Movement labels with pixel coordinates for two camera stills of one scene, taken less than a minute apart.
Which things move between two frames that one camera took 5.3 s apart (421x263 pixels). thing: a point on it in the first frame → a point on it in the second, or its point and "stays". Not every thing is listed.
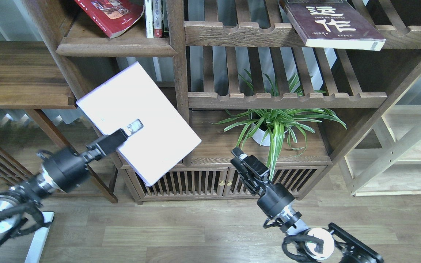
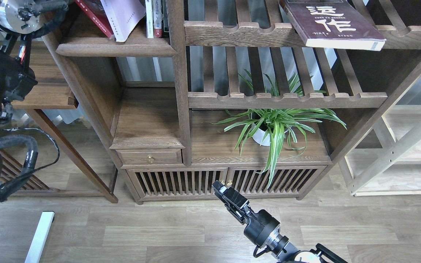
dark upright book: x=166 y=31 stays
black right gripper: x=252 y=172 → x=236 y=204
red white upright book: x=157 y=15 stays
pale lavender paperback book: x=166 y=138 → x=122 y=16
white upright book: x=148 y=9 stays
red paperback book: x=110 y=17 stays
